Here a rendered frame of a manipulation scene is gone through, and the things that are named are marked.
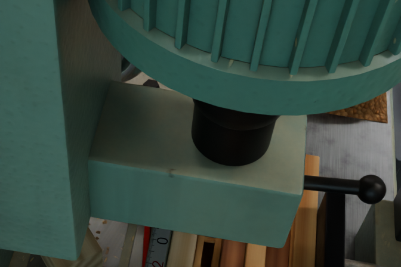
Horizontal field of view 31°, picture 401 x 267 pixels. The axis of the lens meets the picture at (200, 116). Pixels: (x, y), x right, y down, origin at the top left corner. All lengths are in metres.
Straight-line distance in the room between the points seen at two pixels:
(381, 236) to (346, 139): 0.15
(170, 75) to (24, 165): 0.13
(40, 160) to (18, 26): 0.10
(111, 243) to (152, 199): 0.26
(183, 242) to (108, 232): 0.19
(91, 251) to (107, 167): 0.23
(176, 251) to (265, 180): 0.13
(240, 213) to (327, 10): 0.22
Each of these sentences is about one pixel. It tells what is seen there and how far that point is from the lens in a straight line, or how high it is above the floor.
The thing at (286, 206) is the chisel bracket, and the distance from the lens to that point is 0.46.
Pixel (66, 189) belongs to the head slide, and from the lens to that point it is 0.42.
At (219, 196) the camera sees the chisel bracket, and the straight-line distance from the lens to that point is 0.46.
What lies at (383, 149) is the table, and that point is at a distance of 0.71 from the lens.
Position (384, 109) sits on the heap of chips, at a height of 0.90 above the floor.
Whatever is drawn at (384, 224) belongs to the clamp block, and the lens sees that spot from 0.59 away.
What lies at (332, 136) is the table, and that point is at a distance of 0.70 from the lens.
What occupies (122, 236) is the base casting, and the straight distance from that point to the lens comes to 0.73.
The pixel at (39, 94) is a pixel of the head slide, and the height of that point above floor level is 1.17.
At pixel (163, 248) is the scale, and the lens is 0.55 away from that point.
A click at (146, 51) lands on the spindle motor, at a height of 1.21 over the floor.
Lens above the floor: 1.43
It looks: 50 degrees down
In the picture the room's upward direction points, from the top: 8 degrees clockwise
